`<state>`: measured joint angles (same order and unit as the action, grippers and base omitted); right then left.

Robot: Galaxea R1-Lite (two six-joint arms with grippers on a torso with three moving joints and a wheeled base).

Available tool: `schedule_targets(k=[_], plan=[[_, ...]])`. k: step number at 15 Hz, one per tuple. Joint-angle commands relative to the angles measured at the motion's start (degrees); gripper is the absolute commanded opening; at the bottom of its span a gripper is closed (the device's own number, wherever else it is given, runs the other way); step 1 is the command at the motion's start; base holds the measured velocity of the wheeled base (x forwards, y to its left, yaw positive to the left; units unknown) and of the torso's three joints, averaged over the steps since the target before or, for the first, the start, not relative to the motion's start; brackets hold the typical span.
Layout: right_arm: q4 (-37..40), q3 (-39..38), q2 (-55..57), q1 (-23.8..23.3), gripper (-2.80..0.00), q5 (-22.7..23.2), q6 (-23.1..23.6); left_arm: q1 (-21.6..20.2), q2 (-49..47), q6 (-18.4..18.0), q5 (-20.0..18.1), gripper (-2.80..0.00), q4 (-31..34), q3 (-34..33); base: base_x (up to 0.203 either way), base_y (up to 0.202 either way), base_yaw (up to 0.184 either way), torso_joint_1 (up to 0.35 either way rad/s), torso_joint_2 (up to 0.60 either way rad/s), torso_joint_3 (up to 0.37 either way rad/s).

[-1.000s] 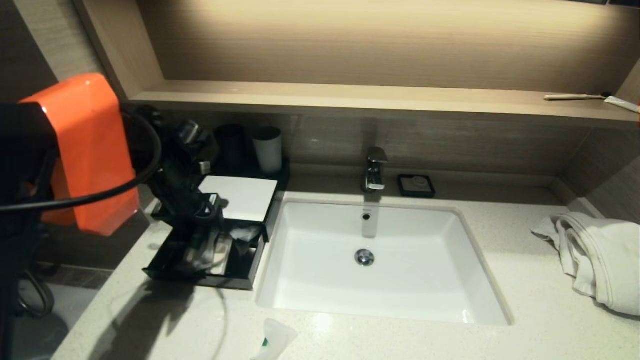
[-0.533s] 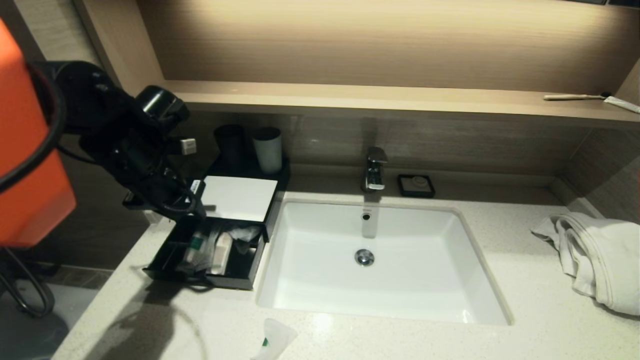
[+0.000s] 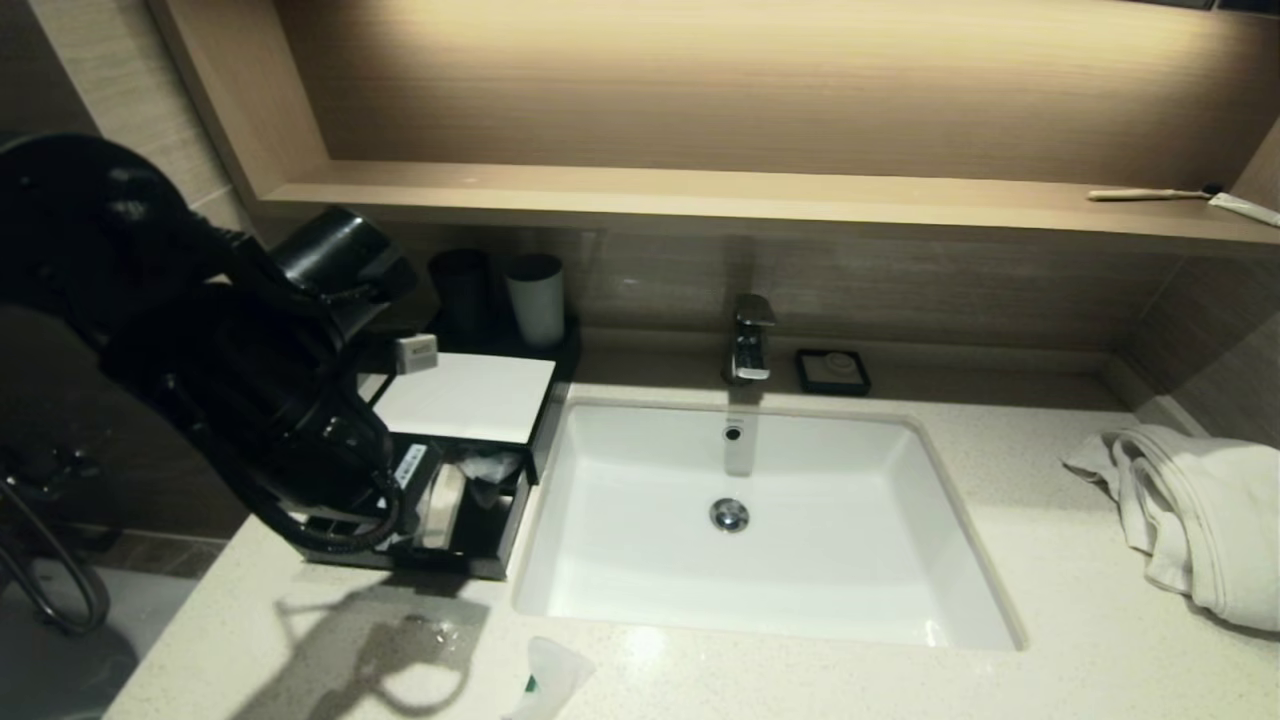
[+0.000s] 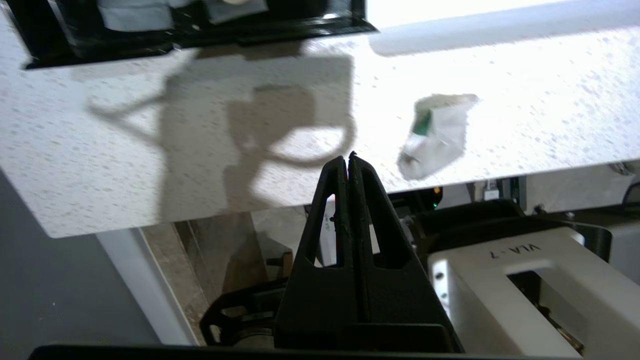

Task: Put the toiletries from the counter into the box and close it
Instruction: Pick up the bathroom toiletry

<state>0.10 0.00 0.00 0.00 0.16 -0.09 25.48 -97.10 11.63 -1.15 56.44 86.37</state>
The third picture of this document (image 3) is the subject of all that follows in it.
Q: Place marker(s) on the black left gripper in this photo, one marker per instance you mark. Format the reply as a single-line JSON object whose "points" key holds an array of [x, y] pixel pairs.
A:
{"points": [[340, 470]]}

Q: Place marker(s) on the black box drawer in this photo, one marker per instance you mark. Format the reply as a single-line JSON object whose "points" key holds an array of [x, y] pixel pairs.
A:
{"points": [[490, 545]]}

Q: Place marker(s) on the small clear green-print packet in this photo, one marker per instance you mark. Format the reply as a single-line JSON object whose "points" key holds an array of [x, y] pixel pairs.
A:
{"points": [[550, 675]]}

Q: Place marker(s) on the orange and black left arm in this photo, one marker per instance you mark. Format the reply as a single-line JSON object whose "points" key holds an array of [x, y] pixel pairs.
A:
{"points": [[120, 260]]}

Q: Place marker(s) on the black amenity box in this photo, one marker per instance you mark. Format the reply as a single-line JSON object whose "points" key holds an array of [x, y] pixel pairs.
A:
{"points": [[560, 400]]}

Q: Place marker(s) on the white oblong amenity packet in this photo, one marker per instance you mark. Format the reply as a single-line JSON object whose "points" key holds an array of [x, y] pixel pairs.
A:
{"points": [[442, 510]]}

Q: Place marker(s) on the crumpled clear plastic packet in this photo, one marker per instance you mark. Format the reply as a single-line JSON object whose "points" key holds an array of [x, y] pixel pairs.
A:
{"points": [[490, 470]]}

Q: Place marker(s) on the black cup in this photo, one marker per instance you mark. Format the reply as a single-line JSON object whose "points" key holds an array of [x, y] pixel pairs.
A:
{"points": [[460, 290]]}

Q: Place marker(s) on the white cup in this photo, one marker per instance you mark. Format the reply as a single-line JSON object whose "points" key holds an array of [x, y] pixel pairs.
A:
{"points": [[537, 300]]}

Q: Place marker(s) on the chrome sink drain stopper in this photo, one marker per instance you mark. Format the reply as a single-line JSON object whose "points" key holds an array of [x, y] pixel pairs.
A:
{"points": [[729, 515]]}

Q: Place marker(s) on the chrome faucet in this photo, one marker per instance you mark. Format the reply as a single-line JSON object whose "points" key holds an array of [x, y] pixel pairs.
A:
{"points": [[750, 340]]}

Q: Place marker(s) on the white rectangular sink basin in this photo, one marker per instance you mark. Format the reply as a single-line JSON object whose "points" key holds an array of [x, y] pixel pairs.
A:
{"points": [[800, 560]]}

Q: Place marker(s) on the black square soap dish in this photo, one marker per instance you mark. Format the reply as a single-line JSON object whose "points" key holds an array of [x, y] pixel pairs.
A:
{"points": [[802, 385]]}

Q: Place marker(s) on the round soap bar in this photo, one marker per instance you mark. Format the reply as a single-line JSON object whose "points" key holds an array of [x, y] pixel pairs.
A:
{"points": [[835, 368]]}

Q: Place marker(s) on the beige toothbrush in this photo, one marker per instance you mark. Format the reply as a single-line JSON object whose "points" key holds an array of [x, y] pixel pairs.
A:
{"points": [[1150, 194]]}

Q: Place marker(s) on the white folded towel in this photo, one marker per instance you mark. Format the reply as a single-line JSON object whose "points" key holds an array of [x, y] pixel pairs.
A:
{"points": [[1200, 520]]}

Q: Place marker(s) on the white toothpaste tube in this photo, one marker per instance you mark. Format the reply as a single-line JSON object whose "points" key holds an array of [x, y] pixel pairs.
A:
{"points": [[1245, 208]]}

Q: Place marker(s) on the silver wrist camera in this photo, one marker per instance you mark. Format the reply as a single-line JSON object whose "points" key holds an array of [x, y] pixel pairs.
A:
{"points": [[416, 354]]}

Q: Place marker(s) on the wooden wall shelf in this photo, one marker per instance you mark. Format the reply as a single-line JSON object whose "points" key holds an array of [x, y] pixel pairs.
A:
{"points": [[700, 195]]}

